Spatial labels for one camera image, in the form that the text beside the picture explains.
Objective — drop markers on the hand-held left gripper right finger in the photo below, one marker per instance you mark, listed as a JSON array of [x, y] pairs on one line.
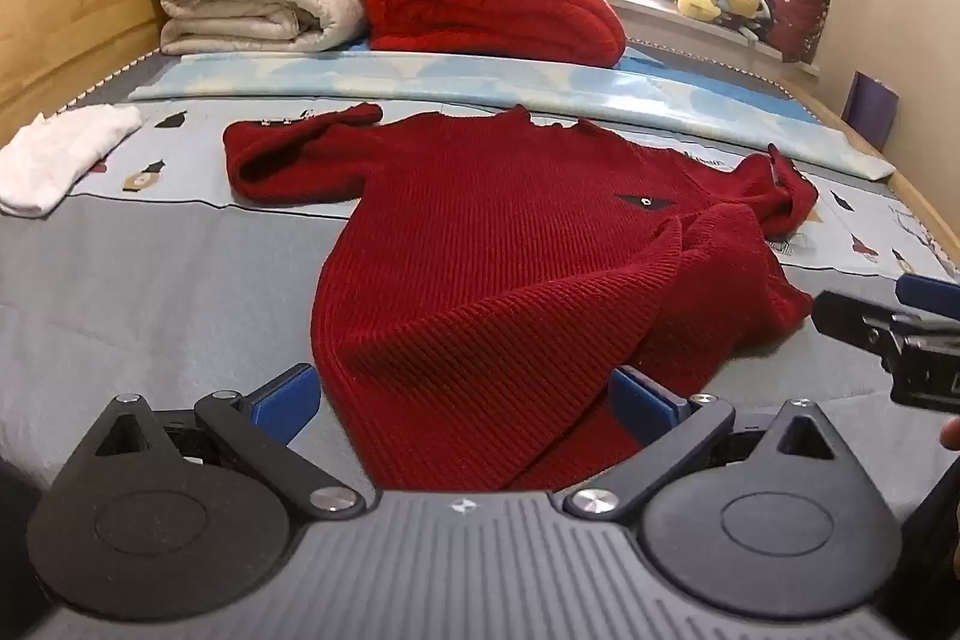
[[645, 407]]

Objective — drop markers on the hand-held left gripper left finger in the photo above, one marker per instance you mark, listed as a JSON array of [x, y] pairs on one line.
[[285, 404]]

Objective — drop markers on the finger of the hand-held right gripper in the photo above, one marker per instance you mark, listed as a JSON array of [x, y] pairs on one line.
[[847, 317], [930, 291]]

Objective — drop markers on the dark red knit sweater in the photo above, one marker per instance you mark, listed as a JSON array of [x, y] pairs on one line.
[[480, 280]]

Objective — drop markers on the person's right hand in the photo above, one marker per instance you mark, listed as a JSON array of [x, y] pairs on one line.
[[952, 434]]

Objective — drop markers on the purple box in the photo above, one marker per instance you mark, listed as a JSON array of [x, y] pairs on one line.
[[874, 108]]

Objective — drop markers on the dark red cushion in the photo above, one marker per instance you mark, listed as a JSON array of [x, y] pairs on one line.
[[799, 14]]

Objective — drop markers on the white cloth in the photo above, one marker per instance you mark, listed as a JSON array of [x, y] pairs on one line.
[[52, 153]]

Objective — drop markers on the pale yellow plush toy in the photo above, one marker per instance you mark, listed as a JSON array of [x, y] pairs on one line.
[[697, 5]]

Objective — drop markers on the blue patterned mat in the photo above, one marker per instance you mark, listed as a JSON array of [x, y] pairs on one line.
[[450, 78]]

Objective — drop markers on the red folded blanket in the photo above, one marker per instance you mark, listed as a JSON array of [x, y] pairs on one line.
[[487, 3]]

